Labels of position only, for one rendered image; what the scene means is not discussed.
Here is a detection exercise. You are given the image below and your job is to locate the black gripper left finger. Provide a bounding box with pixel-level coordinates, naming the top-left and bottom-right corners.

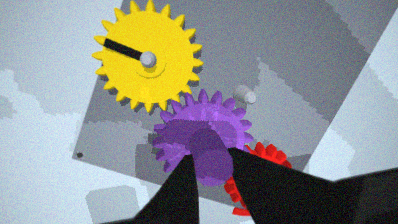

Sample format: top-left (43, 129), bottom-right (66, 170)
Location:
top-left (101, 154), bottom-right (200, 224)

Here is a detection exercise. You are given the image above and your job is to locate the red curved arrow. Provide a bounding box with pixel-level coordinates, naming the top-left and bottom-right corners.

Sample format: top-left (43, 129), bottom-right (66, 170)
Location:
top-left (232, 208), bottom-right (250, 216)

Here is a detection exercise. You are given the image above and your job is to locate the purple gear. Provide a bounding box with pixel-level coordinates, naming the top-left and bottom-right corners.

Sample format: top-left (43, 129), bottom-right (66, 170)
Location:
top-left (152, 89), bottom-right (253, 187)

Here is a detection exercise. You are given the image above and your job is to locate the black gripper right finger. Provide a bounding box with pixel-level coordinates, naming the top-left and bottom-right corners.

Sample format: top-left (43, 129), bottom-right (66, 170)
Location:
top-left (227, 147), bottom-right (398, 224)

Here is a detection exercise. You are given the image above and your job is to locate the red gear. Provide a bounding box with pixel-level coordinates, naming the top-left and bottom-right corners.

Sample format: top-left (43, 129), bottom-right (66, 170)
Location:
top-left (224, 142), bottom-right (292, 208)

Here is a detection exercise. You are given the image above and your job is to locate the yellow gear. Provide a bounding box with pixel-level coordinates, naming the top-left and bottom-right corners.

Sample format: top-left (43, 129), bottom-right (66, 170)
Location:
top-left (92, 0), bottom-right (204, 112)

